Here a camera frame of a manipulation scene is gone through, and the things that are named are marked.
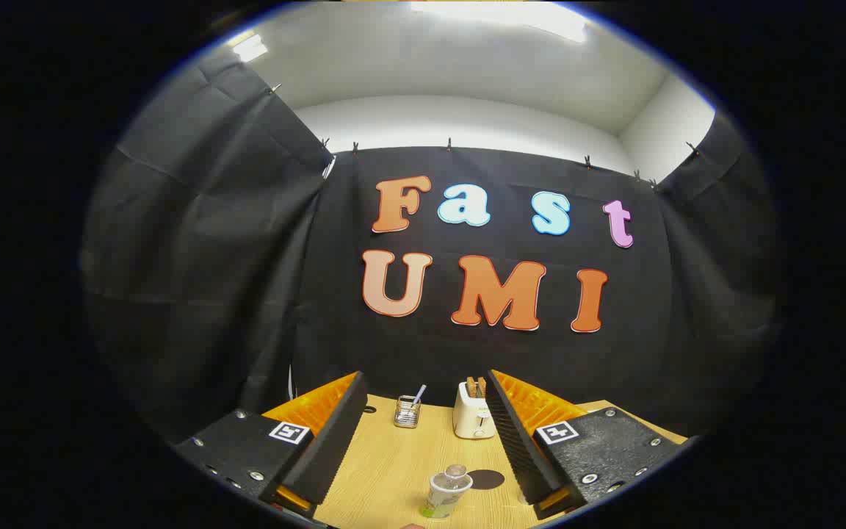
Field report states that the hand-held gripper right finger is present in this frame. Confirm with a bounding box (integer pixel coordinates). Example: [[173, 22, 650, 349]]
[[485, 369, 688, 521]]

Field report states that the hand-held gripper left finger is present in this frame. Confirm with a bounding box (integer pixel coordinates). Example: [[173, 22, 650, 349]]
[[173, 371, 369, 519]]

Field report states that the dark brown round coaster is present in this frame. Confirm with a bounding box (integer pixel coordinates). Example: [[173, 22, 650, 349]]
[[466, 469, 506, 492]]

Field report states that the clear juice bottle white label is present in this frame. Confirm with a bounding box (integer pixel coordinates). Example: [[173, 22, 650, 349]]
[[420, 464, 474, 521]]

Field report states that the white toaster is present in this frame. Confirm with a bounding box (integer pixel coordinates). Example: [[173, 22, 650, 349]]
[[452, 381, 497, 440]]

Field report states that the wooden table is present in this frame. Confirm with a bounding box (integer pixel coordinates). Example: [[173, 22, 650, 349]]
[[261, 395, 688, 528]]

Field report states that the black backdrop cloth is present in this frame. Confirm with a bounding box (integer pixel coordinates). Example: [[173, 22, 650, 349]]
[[79, 48, 787, 445]]

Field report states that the small ceiling light panel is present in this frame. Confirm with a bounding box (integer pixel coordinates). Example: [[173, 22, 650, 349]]
[[231, 33, 270, 63]]

